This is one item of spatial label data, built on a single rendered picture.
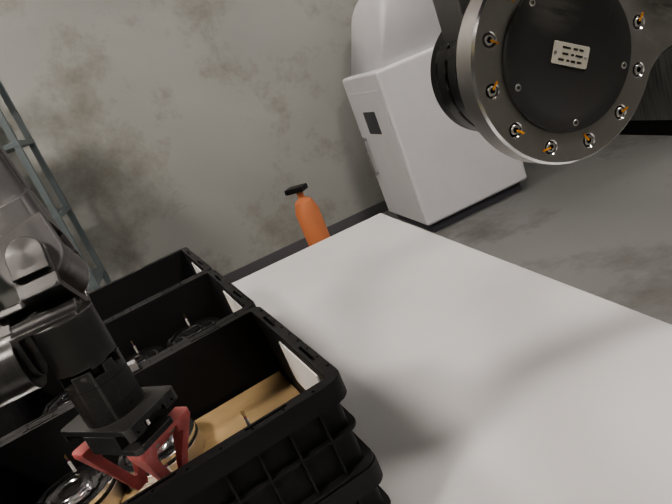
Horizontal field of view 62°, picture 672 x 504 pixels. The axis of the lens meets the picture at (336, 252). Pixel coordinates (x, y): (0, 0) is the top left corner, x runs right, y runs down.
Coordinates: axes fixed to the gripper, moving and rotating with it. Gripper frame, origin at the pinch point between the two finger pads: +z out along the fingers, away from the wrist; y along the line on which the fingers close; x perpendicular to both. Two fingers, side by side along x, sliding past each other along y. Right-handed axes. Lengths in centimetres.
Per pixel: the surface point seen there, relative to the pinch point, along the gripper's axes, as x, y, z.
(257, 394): 21.7, -5.4, 6.2
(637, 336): 49, 40, 20
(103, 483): 1.8, -13.8, 3.0
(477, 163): 310, -53, 57
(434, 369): 43.6, 10.3, 19.4
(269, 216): 290, -204, 51
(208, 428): 14.8, -9.2, 6.2
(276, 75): 321, -172, -37
